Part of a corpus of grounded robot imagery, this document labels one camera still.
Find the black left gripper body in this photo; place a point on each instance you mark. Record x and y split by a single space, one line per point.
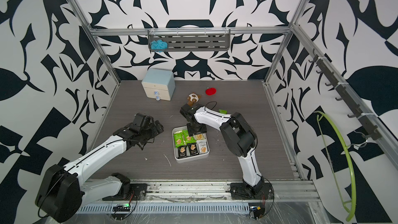
151 132

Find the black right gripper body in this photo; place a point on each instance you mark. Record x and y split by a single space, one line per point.
194 128

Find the white cookie packet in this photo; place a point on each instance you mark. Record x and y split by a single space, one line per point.
202 147
199 137

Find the green cookie packet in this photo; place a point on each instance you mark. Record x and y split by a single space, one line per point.
222 111
188 139
178 139

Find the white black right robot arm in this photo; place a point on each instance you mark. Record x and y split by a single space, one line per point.
239 137

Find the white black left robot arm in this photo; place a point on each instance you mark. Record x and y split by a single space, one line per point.
65 189

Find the white storage box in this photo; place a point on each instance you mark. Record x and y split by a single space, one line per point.
188 158

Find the black cookie packet middle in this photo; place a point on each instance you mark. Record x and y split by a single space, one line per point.
193 149

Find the black cookie packet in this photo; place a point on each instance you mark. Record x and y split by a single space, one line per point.
182 151
193 149

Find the brown white plush toy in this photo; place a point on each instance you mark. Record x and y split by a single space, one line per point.
193 98

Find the black cookie packet left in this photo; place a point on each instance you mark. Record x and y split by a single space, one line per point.
182 151

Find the red plush heart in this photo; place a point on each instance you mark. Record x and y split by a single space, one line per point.
210 91

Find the light blue drawer cabinet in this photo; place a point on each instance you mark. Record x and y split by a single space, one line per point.
159 84

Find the blue crochet item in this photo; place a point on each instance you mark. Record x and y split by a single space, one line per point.
159 45

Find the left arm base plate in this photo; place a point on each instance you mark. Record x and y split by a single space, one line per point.
136 191

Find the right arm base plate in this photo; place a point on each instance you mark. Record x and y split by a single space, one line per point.
244 191

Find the grey wall rack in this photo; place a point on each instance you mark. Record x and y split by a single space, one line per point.
190 40

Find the black hook rail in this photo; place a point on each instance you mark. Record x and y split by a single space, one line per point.
347 94

